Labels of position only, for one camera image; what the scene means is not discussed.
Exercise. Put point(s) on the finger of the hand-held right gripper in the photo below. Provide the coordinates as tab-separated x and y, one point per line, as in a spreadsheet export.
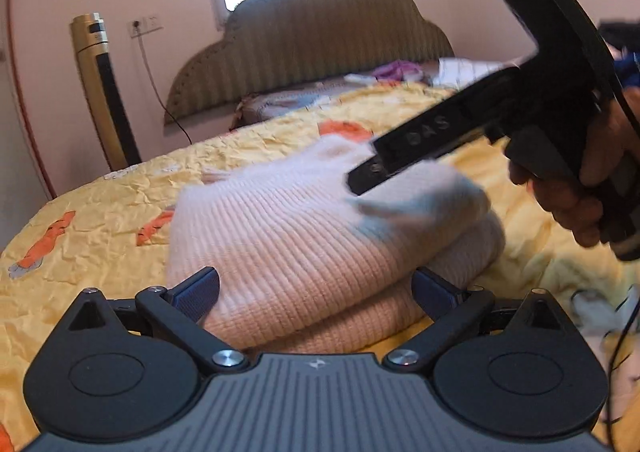
440	124

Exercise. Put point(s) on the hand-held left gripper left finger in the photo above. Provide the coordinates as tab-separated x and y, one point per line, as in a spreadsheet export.
200	292

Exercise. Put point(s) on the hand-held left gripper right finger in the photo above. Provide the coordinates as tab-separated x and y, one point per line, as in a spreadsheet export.
432	294

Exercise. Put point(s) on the pink knitted sweater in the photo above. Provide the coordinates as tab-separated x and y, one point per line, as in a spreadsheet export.
280	252

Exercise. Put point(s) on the person's right hand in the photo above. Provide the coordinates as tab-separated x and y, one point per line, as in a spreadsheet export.
565	202

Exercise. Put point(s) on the white checked cloth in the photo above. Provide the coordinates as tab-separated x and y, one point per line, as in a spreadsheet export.
465	72

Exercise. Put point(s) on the purple cloth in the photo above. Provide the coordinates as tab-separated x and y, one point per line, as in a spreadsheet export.
395	69

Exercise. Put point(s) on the white power strip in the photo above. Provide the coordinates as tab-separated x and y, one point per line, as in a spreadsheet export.
357	78

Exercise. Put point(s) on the yellow printed quilt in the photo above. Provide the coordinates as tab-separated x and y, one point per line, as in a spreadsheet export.
100	212

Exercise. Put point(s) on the olive striped headboard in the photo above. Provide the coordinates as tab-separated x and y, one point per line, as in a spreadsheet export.
310	42

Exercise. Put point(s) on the blue and white blanket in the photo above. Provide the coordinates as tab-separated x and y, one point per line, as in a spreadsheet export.
280	102

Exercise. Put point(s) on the gold and black tower fan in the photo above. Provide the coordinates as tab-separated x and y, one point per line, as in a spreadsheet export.
107	97

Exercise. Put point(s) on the white wall socket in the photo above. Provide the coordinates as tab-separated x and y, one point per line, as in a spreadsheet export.
150	24

